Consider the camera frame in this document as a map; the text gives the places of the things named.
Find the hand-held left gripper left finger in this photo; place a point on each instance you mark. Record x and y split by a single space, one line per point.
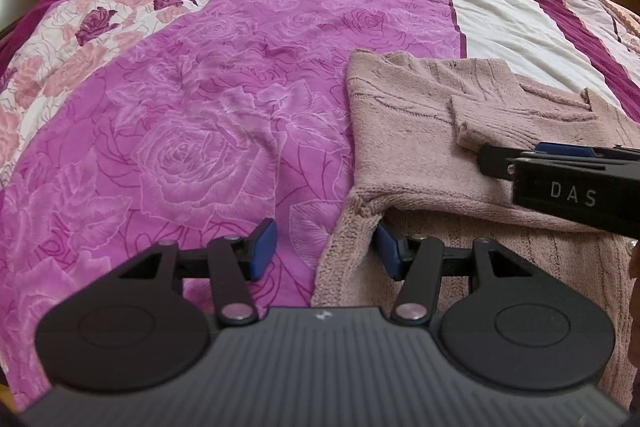
263 249

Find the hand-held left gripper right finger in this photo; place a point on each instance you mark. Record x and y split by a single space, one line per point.
387 249

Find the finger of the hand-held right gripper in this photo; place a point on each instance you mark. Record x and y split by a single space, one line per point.
495 159
565 150

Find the pink knitted cardigan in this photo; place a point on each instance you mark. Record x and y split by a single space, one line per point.
410 147

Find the person's right hand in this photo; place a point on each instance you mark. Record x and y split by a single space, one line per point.
635 259

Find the pink floral bedspread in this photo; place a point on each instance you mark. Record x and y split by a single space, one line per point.
200 132

